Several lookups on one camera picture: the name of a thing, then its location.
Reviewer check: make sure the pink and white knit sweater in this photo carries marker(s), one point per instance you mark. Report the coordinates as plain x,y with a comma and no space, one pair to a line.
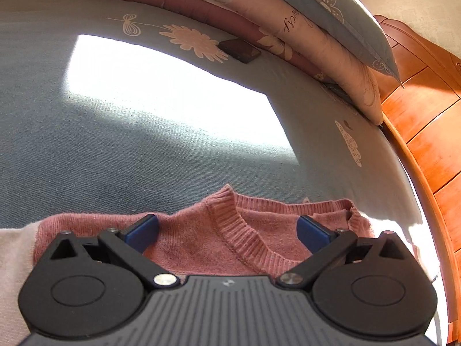
201,230

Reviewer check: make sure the blue floral bed sheet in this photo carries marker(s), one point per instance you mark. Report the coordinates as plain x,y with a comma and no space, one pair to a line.
108,151

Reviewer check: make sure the blue floral pillow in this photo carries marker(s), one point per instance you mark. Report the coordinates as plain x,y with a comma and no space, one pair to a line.
342,18

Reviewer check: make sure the wooden headboard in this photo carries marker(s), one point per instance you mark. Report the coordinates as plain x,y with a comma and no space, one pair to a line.
432,133

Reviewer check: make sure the black smartphone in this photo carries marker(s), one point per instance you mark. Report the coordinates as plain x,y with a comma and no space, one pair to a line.
240,50

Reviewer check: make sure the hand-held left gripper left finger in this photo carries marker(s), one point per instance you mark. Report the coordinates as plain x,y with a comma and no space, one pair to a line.
142,232

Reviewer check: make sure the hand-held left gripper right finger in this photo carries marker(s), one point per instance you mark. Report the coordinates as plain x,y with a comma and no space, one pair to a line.
313,234

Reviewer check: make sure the folded pink floral quilt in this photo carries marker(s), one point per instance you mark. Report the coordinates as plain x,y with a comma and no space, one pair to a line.
223,3

